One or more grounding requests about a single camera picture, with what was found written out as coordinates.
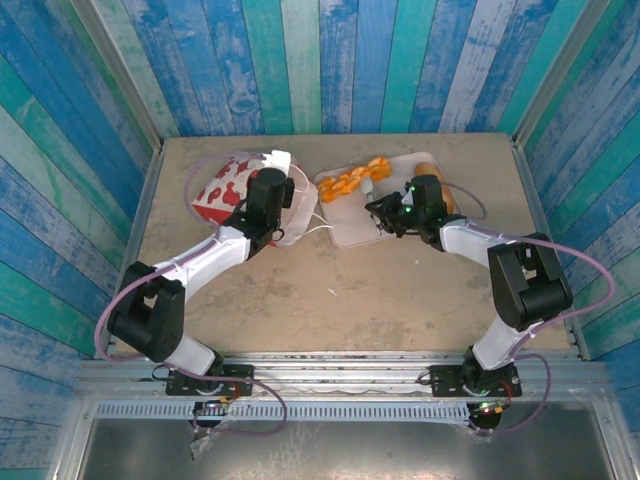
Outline braided fake bread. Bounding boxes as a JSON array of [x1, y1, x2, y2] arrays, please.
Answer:
[[317, 155, 392, 204]]

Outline long fake baguette loaf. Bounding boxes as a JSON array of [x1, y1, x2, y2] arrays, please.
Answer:
[[413, 162, 461, 214]]

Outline white paper bag red print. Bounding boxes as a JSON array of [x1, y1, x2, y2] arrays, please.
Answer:
[[191, 151, 336, 251]]

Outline white plastic tray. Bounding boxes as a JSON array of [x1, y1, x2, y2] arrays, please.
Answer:
[[313, 151, 462, 250]]

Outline steel sheet panel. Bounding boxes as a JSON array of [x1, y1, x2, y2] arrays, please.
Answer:
[[74, 417, 619, 480]]

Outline aluminium table side rail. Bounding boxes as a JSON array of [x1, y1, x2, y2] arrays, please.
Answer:
[[512, 139, 592, 361], [93, 144, 166, 360]]

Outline aluminium mounting rail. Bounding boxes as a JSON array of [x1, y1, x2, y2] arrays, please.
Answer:
[[74, 351, 610, 401]]

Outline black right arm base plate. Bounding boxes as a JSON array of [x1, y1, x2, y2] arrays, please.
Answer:
[[428, 363, 523, 399]]

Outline aluminium frame post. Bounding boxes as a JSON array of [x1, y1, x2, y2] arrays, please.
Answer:
[[510, 0, 615, 149], [69, 0, 164, 151]]

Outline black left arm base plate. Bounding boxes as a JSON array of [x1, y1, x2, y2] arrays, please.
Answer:
[[164, 363, 256, 398]]

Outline grey slotted cable duct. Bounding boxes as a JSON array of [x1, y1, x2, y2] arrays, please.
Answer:
[[93, 401, 474, 423]]

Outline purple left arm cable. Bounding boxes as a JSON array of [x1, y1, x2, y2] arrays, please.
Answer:
[[93, 151, 290, 436]]

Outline black round cable mount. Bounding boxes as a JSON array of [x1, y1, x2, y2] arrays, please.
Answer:
[[469, 413, 504, 436], [189, 413, 224, 460]]

